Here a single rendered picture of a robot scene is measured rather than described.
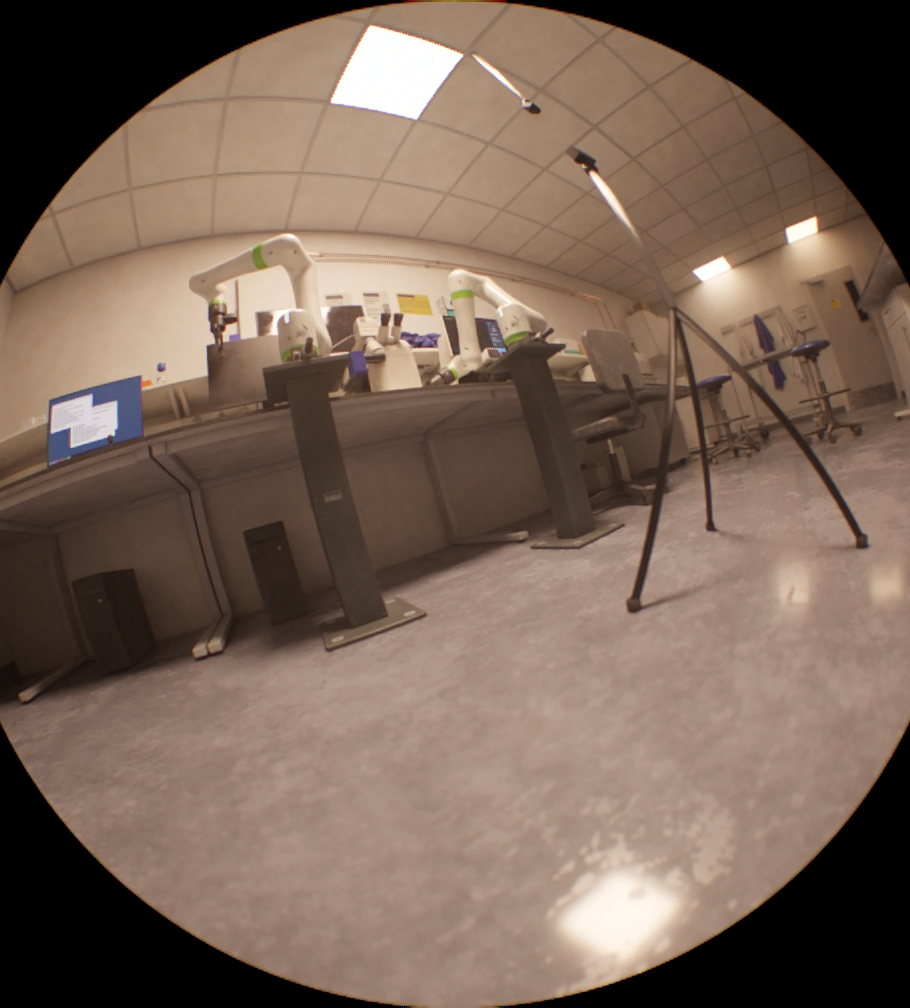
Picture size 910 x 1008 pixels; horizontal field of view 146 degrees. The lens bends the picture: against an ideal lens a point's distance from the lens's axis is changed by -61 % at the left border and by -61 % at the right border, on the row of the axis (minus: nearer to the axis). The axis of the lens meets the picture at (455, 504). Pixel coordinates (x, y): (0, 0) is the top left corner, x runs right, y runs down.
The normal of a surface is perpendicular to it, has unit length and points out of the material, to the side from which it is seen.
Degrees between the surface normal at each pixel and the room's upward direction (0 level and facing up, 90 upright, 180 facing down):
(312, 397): 90
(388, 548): 90
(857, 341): 90
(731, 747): 0
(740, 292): 90
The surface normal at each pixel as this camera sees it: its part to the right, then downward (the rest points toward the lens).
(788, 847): -0.27, -0.96
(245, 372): 0.49, -0.19
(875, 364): -0.82, 0.24
